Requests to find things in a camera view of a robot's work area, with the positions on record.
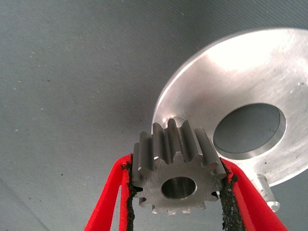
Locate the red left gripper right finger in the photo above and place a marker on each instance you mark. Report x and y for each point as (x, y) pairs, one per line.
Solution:
(252, 204)

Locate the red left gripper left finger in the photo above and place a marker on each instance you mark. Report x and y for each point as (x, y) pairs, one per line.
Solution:
(106, 192)

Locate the steel planetary gear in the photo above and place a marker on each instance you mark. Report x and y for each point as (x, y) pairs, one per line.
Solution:
(154, 178)

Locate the round metal carrier plate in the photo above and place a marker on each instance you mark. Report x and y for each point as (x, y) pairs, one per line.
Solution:
(228, 79)

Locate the dark table cloth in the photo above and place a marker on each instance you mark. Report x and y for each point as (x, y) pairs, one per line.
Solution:
(72, 72)

